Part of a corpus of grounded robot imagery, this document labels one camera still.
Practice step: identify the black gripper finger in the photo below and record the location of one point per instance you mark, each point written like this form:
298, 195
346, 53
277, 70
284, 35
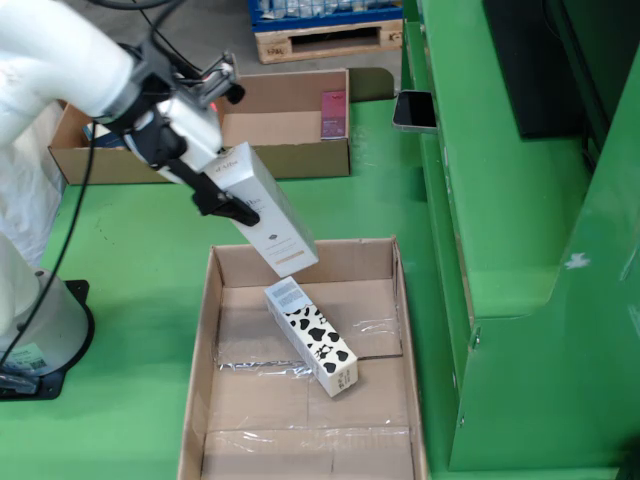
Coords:
210, 200

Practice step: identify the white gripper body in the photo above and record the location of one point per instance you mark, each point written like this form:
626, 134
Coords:
200, 135

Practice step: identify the white dAlba carton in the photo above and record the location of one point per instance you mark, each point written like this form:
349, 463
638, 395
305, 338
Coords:
275, 220

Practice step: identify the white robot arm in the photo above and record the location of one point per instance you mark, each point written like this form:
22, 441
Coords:
50, 55

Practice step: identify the cardboard box with divider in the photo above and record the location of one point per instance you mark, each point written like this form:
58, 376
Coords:
280, 130

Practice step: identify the open cardboard tray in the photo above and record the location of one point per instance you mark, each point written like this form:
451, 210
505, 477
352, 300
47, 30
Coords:
360, 415

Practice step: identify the teal and navy carton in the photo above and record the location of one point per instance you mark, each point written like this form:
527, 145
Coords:
100, 136

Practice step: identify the maroon pink carton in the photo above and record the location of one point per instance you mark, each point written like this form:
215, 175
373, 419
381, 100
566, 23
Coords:
334, 115

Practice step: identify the wooden pallet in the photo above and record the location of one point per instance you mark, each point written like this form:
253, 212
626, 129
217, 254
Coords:
325, 47

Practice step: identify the cow print carton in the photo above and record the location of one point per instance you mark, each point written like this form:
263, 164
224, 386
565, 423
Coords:
315, 340

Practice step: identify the black smartphone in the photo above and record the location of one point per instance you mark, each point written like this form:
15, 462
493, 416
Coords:
414, 111

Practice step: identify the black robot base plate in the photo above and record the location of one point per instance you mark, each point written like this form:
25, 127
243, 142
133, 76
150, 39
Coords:
75, 295

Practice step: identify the green metal machine frame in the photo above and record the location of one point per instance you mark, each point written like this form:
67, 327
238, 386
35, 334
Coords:
525, 300

